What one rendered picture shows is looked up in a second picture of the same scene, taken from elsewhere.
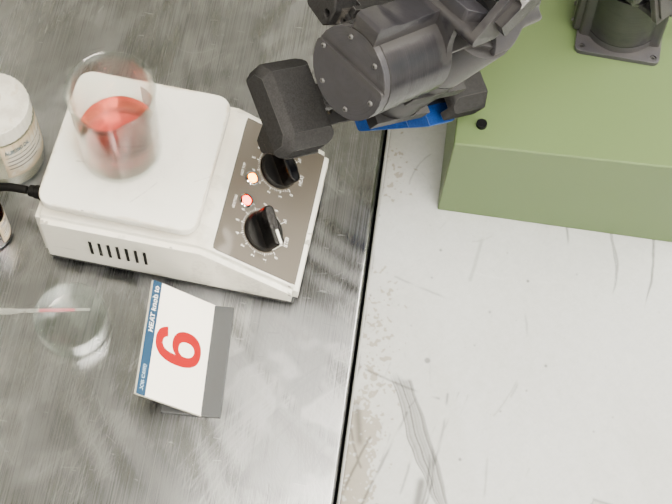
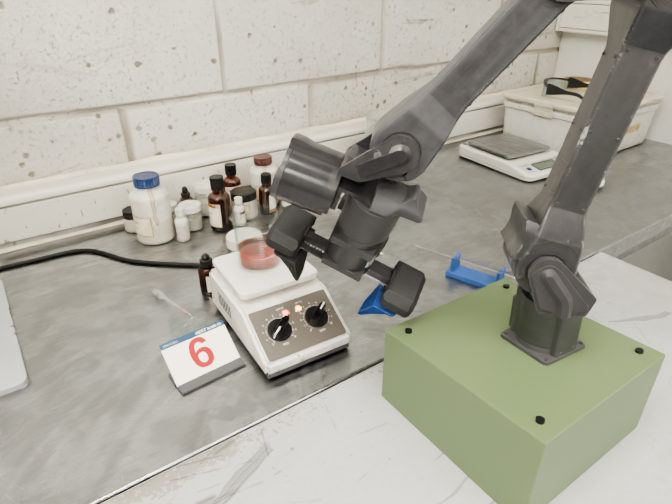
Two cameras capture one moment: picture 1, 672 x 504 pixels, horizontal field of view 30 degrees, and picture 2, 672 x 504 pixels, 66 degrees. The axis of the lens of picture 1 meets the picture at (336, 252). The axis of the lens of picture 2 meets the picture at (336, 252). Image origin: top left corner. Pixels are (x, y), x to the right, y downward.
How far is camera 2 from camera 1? 0.62 m
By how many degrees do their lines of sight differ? 48
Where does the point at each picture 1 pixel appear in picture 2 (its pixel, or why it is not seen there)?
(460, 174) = (389, 363)
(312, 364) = (243, 407)
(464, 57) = (353, 204)
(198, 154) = (281, 278)
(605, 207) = (462, 440)
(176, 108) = not seen: hidden behind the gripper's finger
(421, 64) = (311, 175)
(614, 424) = not seen: outside the picture
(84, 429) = (140, 359)
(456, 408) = (275, 481)
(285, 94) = (287, 215)
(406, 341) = (294, 433)
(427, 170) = not seen: hidden behind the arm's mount
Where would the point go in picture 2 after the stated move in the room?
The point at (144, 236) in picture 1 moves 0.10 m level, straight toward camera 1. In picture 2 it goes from (231, 295) to (175, 332)
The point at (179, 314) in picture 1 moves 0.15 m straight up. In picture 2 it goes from (217, 342) to (203, 244)
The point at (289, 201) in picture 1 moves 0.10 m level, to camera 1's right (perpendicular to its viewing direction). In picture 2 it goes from (307, 331) to (354, 372)
